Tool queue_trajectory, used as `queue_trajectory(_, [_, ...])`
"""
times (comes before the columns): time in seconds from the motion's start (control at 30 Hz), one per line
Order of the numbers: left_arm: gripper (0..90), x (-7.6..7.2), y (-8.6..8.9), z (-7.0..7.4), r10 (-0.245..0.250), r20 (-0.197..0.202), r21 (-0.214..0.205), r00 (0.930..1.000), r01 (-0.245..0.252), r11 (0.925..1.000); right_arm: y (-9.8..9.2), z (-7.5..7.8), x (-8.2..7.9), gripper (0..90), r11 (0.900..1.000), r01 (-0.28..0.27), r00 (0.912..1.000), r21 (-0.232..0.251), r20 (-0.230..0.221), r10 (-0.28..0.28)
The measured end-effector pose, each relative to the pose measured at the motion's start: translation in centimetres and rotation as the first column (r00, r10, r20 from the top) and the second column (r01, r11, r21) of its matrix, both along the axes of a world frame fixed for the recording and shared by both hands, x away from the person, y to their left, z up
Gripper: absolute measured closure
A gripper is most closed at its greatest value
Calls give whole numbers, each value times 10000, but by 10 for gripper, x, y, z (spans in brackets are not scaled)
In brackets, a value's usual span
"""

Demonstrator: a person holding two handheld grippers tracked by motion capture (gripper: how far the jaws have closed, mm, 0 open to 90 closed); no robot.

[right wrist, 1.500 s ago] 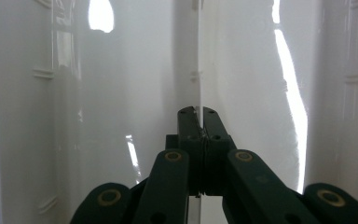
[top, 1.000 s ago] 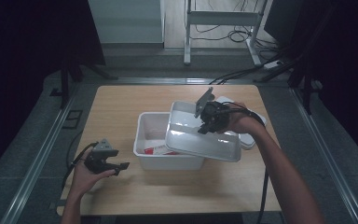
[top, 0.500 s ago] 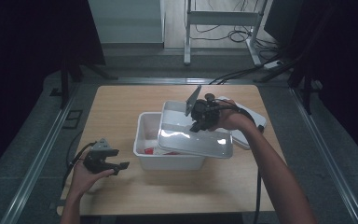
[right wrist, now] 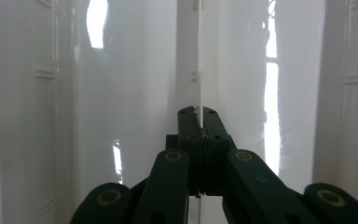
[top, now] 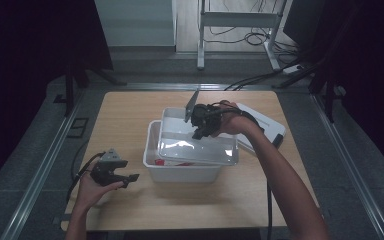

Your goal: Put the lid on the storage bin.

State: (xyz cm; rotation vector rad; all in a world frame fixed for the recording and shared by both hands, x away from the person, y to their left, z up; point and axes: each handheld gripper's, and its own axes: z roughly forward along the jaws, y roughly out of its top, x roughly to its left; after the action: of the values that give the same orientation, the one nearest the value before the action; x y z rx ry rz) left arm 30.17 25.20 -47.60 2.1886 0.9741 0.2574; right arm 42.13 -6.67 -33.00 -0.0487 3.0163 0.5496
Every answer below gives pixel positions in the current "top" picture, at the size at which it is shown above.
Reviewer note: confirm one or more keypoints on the person's right hand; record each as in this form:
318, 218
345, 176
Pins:
235, 121

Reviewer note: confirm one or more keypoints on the dark monitor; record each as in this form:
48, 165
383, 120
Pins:
301, 23

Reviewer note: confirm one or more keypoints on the white plastic storage box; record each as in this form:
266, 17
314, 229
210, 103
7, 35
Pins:
180, 173

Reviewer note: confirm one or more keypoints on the black stand with slanted legs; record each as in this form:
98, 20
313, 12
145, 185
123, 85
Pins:
328, 96

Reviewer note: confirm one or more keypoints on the white power strip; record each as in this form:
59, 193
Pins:
291, 69

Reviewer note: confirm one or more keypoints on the person's left hand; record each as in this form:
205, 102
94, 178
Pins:
90, 191

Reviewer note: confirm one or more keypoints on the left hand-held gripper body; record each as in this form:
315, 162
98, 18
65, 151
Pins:
105, 175

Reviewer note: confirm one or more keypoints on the white cabinet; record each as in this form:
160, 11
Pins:
136, 23

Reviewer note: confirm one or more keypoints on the white metal stand frame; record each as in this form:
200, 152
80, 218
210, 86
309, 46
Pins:
238, 19

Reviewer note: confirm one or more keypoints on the white plastic tray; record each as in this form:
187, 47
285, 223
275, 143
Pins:
193, 148

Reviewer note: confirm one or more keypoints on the red and white packet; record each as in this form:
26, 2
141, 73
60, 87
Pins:
160, 162

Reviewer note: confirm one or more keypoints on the black floor outlet frame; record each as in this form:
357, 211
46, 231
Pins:
78, 127

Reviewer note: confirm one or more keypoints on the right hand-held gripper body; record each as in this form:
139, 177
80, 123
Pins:
208, 120

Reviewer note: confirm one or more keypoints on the black tripod stand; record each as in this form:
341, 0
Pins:
69, 90

